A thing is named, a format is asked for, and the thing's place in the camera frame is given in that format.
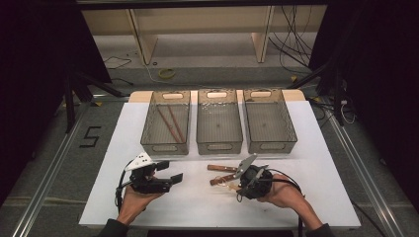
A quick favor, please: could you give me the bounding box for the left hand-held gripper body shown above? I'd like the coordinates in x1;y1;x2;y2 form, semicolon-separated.
125;152;174;195

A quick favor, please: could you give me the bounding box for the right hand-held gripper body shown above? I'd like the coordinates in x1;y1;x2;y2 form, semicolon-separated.
234;153;275;200

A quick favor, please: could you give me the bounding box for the wooden-handled clear spoon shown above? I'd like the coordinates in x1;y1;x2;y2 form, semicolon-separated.
216;182;241;193

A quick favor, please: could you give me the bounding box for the clear grey plastic bin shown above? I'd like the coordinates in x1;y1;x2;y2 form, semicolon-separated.
196;88;244;156
242;88;298;155
140;90;192;156

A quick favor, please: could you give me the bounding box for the reddish brown chopstick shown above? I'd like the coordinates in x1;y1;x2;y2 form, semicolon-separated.
167;105;187;144
156;106;182;144

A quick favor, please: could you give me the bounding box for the person's left hand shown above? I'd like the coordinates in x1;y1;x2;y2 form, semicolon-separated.
116;185;165;227

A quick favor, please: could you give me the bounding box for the person's right hand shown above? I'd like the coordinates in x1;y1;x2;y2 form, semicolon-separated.
256;173;306;210

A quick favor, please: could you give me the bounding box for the white table sheet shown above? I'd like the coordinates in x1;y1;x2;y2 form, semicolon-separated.
78;100;362;230

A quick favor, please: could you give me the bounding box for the yellow tape roll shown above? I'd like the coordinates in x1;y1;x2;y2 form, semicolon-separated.
157;67;177;80

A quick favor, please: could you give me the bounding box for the black metal stand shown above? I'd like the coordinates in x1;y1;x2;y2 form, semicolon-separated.
63;68;130;133
286;58;348;126

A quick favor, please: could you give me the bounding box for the beige wooden desk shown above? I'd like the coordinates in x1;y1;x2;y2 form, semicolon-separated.
80;4;327;65

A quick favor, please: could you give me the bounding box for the dark curtain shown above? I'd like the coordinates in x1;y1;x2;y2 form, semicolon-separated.
309;0;419;213
0;0;112;206

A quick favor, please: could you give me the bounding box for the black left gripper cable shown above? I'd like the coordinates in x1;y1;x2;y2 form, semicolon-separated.
114;160;133;213

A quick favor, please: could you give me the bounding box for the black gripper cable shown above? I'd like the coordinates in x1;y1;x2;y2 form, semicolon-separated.
114;160;133;213
268;168;306;237

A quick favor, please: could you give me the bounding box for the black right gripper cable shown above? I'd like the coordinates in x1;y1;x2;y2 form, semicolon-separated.
268;168;306;237

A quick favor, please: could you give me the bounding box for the white floor cable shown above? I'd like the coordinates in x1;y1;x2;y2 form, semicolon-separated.
135;48;167;85

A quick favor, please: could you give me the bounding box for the aluminium floor rail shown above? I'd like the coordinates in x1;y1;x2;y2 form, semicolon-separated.
324;108;398;237
12;101;92;237

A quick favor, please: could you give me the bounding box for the thin black floor cable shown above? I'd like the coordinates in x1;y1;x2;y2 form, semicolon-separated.
103;55;132;70

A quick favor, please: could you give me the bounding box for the bundle of black cables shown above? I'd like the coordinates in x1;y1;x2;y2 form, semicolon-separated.
268;5;314;71

